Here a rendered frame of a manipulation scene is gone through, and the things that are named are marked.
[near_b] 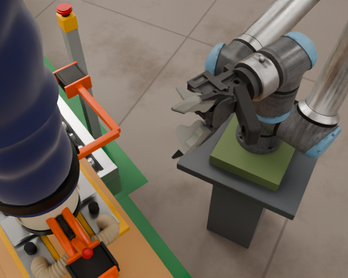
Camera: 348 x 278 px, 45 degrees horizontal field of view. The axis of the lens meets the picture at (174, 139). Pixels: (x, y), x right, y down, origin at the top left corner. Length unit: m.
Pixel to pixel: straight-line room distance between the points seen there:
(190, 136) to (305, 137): 0.75
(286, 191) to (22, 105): 1.19
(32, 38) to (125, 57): 2.55
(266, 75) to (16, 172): 0.52
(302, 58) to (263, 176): 0.83
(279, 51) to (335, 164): 1.96
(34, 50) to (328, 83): 0.99
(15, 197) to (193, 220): 1.60
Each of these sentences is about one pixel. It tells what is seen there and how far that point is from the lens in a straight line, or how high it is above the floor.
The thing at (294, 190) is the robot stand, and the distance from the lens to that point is 1.72.
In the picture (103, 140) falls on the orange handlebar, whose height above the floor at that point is 1.25.
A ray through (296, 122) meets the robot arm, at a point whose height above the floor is 1.05.
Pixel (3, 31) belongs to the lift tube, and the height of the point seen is 1.81.
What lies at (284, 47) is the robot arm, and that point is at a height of 1.62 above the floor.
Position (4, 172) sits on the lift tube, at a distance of 0.87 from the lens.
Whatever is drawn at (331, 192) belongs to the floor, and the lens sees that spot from 2.68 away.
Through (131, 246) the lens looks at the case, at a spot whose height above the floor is 0.94.
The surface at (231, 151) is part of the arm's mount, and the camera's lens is 1.70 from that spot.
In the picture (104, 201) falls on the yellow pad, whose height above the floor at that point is 1.14.
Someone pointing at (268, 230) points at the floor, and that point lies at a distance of 2.46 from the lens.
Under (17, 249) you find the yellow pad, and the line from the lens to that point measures 1.21.
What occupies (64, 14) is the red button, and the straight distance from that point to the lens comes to 1.98.
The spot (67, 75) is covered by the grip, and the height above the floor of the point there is 1.27.
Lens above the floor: 2.20
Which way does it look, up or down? 54 degrees down
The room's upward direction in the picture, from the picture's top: straight up
